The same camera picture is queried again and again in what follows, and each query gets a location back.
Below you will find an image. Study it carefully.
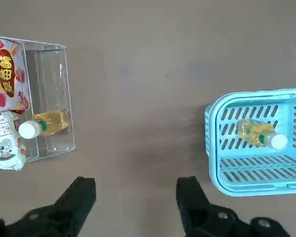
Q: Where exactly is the pink strawberry snack packet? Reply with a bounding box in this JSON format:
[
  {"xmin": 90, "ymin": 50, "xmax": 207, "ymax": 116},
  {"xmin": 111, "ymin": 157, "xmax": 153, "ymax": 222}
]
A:
[{"xmin": 0, "ymin": 36, "xmax": 32, "ymax": 116}]

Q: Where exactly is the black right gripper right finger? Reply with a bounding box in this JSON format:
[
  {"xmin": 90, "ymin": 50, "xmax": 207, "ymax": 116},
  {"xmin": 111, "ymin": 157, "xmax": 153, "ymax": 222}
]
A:
[{"xmin": 176, "ymin": 175, "xmax": 289, "ymax": 237}]

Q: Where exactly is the white bear biscuit packet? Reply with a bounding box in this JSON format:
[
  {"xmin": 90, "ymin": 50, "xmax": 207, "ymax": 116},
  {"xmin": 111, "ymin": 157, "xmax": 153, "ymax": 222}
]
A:
[{"xmin": 0, "ymin": 111, "xmax": 28, "ymax": 171}]

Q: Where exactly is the clear acrylic tiered shelf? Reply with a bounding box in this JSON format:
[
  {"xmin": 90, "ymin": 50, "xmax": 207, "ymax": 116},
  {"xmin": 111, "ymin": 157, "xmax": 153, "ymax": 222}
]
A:
[{"xmin": 0, "ymin": 36, "xmax": 77, "ymax": 172}]

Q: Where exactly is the light blue plastic basket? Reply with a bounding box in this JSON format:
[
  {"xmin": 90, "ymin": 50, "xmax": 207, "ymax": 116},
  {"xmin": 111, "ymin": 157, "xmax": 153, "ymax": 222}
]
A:
[{"xmin": 204, "ymin": 87, "xmax": 296, "ymax": 198}]

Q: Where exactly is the yellow juice bottle white cap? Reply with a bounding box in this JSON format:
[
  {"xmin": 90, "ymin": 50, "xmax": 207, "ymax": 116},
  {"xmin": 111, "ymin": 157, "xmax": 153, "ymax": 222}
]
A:
[
  {"xmin": 236, "ymin": 118, "xmax": 289, "ymax": 151},
  {"xmin": 18, "ymin": 110, "xmax": 71, "ymax": 139}
]

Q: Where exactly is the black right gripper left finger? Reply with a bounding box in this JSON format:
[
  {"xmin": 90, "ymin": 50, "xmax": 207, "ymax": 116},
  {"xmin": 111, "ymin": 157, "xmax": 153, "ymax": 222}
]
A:
[{"xmin": 0, "ymin": 176, "xmax": 97, "ymax": 237}]

